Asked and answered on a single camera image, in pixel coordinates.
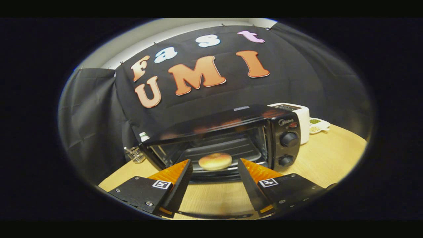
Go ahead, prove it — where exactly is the round bread bun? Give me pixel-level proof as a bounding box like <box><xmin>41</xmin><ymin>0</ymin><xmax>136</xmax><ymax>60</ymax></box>
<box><xmin>198</xmin><ymin>152</ymin><xmax>233</xmax><ymax>171</ymax></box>

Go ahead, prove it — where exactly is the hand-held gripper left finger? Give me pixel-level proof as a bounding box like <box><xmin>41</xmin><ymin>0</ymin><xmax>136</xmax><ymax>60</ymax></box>
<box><xmin>108</xmin><ymin>159</ymin><xmax>193</xmax><ymax>218</ymax></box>

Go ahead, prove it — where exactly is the black toaster oven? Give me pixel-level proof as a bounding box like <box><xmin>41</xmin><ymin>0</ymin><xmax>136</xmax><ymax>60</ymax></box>
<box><xmin>139</xmin><ymin>104</ymin><xmax>302</xmax><ymax>219</ymax></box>

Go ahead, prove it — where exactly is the black backdrop cloth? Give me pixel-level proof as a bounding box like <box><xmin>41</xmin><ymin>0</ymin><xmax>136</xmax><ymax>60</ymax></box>
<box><xmin>58</xmin><ymin>22</ymin><xmax>374</xmax><ymax>185</ymax></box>

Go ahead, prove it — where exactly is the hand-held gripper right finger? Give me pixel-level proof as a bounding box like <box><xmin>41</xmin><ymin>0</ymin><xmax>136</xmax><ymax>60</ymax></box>
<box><xmin>237</xmin><ymin>158</ymin><xmax>337</xmax><ymax>217</ymax></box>

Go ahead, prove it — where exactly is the white bread toaster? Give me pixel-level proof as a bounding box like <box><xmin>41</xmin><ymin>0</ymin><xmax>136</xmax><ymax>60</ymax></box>
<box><xmin>268</xmin><ymin>103</ymin><xmax>310</xmax><ymax>145</ymax></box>

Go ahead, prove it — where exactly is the metal baking tray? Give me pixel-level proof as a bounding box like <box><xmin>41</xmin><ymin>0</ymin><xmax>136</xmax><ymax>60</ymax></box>
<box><xmin>177</xmin><ymin>137</ymin><xmax>265</xmax><ymax>171</ymax></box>

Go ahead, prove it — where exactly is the white condiment dish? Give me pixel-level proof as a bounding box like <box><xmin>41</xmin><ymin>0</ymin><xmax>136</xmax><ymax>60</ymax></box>
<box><xmin>309</xmin><ymin>118</ymin><xmax>331</xmax><ymax>134</ymax></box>

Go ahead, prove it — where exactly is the wire utensil holder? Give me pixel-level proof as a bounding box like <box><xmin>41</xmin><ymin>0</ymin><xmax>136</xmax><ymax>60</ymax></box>
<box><xmin>124</xmin><ymin>146</ymin><xmax>146</xmax><ymax>164</ymax></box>

